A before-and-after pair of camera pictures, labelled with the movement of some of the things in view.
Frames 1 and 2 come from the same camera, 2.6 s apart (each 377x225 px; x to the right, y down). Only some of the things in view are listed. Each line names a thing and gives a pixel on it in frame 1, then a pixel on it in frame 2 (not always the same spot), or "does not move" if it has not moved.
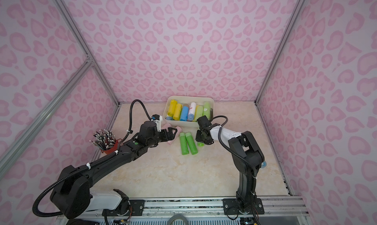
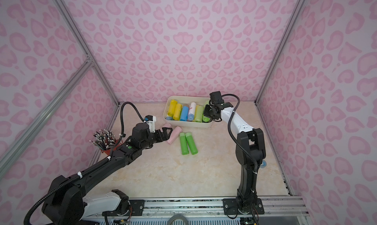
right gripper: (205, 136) → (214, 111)
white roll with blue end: (192, 112) does not move
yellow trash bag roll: (176, 114) does not move
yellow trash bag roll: (172, 107) does not move
